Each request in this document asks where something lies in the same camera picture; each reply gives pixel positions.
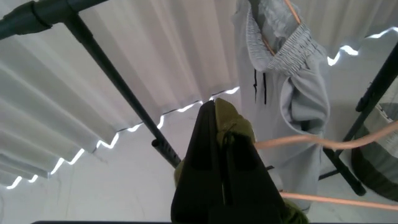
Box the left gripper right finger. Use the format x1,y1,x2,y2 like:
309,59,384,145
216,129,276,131
222,138,287,222

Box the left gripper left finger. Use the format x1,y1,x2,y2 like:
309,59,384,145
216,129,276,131
170,100,224,222

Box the green garment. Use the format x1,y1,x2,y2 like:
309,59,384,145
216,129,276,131
173,98,309,224

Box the pale grey shorts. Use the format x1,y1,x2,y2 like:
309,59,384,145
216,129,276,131
231,0,331,212

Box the black clothes rack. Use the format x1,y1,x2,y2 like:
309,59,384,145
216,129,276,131
0,0,398,197

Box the white laundry basket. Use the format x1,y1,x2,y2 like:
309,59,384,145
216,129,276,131
351,102,398,202

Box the white curtain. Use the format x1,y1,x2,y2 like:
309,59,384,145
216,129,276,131
0,0,398,189

